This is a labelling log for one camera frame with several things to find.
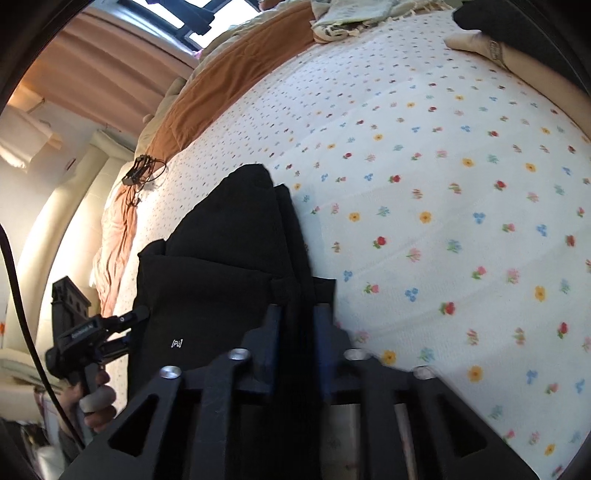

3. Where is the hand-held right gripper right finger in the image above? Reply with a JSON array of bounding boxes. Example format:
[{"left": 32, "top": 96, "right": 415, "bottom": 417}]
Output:
[{"left": 313, "top": 302, "right": 541, "bottom": 480}]

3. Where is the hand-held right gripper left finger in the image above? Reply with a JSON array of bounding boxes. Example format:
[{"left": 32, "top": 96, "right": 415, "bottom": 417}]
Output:
[{"left": 60, "top": 302, "right": 283, "bottom": 480}]

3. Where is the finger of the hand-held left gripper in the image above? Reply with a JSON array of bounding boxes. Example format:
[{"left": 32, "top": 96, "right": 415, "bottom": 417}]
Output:
[
  {"left": 98, "top": 333, "right": 136, "bottom": 361},
  {"left": 99, "top": 306, "right": 151, "bottom": 334}
]

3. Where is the black button shirt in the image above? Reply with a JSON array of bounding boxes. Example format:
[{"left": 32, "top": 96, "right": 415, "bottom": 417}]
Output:
[{"left": 127, "top": 163, "right": 338, "bottom": 480}]

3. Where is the person's left hand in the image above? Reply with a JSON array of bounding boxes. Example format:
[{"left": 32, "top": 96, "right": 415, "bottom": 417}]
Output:
[{"left": 60, "top": 370, "right": 118, "bottom": 433}]

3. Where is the cream padded headboard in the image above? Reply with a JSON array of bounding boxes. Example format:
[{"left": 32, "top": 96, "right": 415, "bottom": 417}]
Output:
[{"left": 18, "top": 129, "right": 139, "bottom": 352}]

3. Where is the white floral bed sheet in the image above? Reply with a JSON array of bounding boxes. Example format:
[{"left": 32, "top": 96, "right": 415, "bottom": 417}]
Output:
[{"left": 111, "top": 9, "right": 591, "bottom": 480}]

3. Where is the beige blanket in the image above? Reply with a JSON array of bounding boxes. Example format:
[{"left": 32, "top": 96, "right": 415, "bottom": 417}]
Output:
[{"left": 136, "top": 7, "right": 296, "bottom": 155}]

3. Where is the pink curtain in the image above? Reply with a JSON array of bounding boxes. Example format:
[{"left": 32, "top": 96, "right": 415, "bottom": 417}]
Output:
[{"left": 9, "top": 21, "right": 201, "bottom": 153}]

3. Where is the orange quilt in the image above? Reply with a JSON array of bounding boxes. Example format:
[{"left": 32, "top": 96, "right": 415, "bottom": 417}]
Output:
[{"left": 92, "top": 0, "right": 324, "bottom": 319}]

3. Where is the black folded garment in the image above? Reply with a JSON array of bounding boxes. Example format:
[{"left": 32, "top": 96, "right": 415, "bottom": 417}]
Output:
[{"left": 452, "top": 0, "right": 568, "bottom": 47}]

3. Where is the black cable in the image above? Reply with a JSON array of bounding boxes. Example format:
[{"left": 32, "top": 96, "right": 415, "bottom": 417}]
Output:
[{"left": 0, "top": 225, "right": 86, "bottom": 450}]

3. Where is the black power adapter with cable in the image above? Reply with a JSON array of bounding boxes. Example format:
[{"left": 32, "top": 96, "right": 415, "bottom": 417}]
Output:
[{"left": 121, "top": 154, "right": 168, "bottom": 206}]

